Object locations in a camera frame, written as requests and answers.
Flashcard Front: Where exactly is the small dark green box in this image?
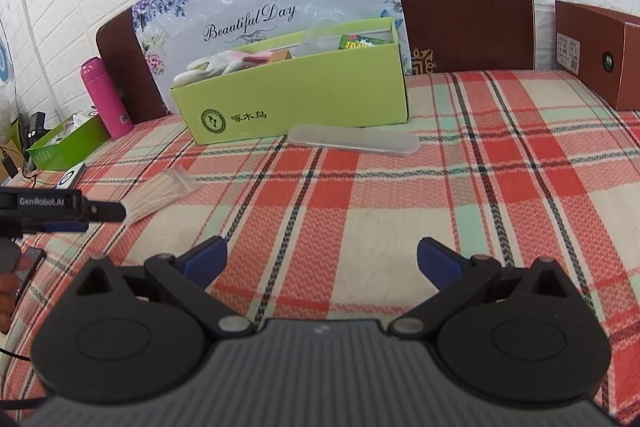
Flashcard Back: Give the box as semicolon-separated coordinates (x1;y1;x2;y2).
27;111;110;172

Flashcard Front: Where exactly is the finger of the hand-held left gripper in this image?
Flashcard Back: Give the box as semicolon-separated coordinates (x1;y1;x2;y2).
37;220;90;234
81;201;127;223

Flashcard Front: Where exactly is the person's left hand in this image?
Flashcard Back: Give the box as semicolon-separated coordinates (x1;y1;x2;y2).
0;256;31;334

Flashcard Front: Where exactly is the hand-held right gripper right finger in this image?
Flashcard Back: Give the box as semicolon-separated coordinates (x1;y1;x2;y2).
388;236;589;339

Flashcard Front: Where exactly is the clear plastic case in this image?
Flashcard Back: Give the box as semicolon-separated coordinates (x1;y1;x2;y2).
287;124;420;156

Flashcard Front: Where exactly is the black electronic device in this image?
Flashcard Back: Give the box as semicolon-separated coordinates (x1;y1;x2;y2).
24;111;49;146

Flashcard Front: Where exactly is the light green cardboard box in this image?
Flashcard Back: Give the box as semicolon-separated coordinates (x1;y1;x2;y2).
169;17;411;146

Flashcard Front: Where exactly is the bundle of toothpicks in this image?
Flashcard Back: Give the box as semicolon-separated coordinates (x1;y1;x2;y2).
121;169;194;224

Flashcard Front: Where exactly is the blue white wall sticker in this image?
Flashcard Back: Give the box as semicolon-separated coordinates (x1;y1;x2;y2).
0;39;14;83

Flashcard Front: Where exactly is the brown cardboard box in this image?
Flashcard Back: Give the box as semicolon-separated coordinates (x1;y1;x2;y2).
554;0;640;110

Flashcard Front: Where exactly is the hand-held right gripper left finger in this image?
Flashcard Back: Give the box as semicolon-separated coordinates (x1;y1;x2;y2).
61;235;251;339

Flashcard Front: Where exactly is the red plaid tablecloth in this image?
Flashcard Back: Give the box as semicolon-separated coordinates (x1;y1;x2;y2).
0;69;640;426

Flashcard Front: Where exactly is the black smartphone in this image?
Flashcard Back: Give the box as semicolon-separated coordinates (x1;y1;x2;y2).
14;248;48;308

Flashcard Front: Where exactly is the white wall conduit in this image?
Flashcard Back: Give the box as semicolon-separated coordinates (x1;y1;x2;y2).
14;0;40;120

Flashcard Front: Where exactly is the pink thermos bottle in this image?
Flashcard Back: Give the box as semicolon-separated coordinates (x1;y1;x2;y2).
81;56;135;140

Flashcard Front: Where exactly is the clear plastic cup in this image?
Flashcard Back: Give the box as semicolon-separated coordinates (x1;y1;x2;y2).
299;19;346;56

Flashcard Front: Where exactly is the white power bank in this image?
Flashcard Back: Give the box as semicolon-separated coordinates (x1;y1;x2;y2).
57;163;87;190

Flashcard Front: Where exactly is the small white box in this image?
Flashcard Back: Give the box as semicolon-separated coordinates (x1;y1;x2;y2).
72;106;101;126

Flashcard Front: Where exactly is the green printed packet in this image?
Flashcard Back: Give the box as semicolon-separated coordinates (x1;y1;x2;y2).
339;34;396;50

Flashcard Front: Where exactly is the black cable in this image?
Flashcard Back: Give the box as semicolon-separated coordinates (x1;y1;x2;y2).
0;346;32;409

